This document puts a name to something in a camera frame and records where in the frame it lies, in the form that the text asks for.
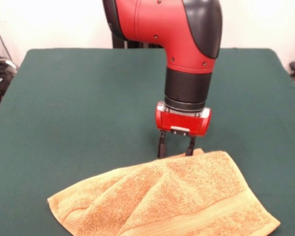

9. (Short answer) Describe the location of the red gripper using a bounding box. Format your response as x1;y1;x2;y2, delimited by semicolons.
155;100;211;159

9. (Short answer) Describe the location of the orange terry towel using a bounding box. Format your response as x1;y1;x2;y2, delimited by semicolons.
47;148;281;236

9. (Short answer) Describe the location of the dark green table cloth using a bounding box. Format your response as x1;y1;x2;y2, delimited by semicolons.
0;48;295;236

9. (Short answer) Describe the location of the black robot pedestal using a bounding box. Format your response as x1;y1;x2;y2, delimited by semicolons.
111;33;164;49

